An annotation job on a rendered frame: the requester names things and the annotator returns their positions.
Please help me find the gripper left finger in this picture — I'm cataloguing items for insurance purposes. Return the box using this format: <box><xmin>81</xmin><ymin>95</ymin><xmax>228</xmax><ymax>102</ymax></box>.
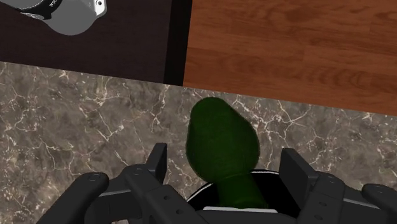
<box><xmin>36</xmin><ymin>143</ymin><xmax>206</xmax><ymax>224</ymax></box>

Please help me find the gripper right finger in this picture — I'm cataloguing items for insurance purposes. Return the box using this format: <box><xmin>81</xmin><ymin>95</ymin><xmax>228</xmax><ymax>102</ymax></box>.
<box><xmin>278</xmin><ymin>148</ymin><xmax>397</xmax><ymax>224</ymax></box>

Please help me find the black bowl with white rim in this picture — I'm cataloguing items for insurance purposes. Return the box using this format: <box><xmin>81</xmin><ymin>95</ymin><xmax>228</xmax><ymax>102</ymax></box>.
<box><xmin>186</xmin><ymin>169</ymin><xmax>301</xmax><ymax>218</ymax></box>

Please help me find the dark green vase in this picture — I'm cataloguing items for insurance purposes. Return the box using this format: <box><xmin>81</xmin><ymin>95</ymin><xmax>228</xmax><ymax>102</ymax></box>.
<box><xmin>185</xmin><ymin>96</ymin><xmax>269</xmax><ymax>210</ymax></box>

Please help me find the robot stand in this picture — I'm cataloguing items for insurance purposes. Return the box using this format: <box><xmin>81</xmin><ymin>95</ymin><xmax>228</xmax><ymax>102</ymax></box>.
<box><xmin>0</xmin><ymin>0</ymin><xmax>193</xmax><ymax>87</ymax></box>

